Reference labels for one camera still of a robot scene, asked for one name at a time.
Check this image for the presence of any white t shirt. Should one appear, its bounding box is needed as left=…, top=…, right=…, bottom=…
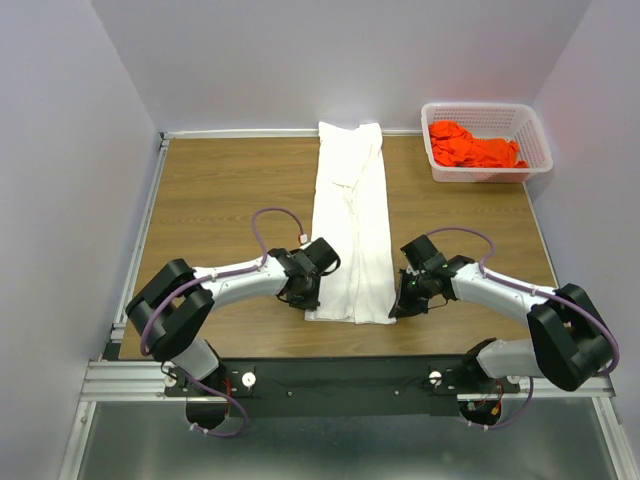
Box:
left=305, top=122, right=396, bottom=325

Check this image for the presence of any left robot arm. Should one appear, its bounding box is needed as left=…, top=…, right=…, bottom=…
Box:
left=125, top=238, right=341, bottom=395

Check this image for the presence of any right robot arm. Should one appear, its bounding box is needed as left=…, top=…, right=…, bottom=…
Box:
left=390, top=235, right=620, bottom=392

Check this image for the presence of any orange t shirt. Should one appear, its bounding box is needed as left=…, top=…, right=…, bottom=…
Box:
left=429, top=121, right=528, bottom=169

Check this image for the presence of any white plastic basket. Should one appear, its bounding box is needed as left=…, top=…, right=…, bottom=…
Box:
left=421, top=102, right=553, bottom=183

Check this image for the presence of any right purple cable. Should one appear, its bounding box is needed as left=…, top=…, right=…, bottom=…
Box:
left=424, top=227, right=621, bottom=431

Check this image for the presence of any purple cable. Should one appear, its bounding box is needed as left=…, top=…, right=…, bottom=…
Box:
left=424, top=227, right=621, bottom=431
left=139, top=207, right=309, bottom=439

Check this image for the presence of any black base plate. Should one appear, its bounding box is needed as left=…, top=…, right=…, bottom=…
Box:
left=165, top=355, right=520, bottom=429

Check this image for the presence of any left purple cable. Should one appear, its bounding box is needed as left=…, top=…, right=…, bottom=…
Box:
left=139, top=207, right=309, bottom=439

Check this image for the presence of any aluminium frame rail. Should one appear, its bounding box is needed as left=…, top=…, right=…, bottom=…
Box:
left=82, top=136, right=619, bottom=479

